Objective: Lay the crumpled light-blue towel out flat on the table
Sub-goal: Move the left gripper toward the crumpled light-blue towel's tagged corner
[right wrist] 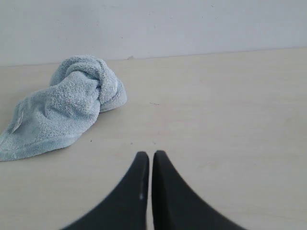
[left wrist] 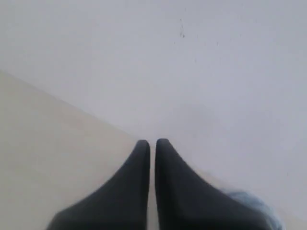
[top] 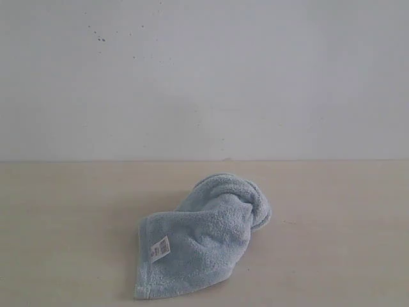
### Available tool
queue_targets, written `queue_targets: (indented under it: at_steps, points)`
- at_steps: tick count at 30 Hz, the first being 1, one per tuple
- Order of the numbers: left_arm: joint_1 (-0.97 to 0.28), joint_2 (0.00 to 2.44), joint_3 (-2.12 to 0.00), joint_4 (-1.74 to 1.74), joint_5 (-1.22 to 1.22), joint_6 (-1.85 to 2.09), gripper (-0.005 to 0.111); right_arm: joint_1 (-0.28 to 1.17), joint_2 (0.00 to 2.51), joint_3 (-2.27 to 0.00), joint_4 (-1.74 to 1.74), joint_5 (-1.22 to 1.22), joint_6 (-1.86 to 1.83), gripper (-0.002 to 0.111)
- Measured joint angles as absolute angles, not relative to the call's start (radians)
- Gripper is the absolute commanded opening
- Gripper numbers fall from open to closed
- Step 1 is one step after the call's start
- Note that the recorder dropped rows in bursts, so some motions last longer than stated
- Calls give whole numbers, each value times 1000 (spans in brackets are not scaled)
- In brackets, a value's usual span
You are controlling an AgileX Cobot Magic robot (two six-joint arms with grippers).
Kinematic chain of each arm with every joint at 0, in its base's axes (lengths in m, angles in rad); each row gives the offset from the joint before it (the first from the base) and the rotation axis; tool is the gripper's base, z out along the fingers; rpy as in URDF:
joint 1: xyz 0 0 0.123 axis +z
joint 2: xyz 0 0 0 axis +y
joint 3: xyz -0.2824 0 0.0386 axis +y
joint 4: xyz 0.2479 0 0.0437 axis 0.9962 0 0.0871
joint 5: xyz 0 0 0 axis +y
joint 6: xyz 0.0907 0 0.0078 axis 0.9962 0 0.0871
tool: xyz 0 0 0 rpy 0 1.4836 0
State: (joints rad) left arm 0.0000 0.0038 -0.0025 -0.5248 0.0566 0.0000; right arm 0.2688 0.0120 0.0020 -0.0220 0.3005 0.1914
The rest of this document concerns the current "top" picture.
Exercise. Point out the light blue terry towel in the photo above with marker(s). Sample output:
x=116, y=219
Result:
x=208, y=232

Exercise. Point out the white barcode label sticker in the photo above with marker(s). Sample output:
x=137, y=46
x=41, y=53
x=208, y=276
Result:
x=160, y=249

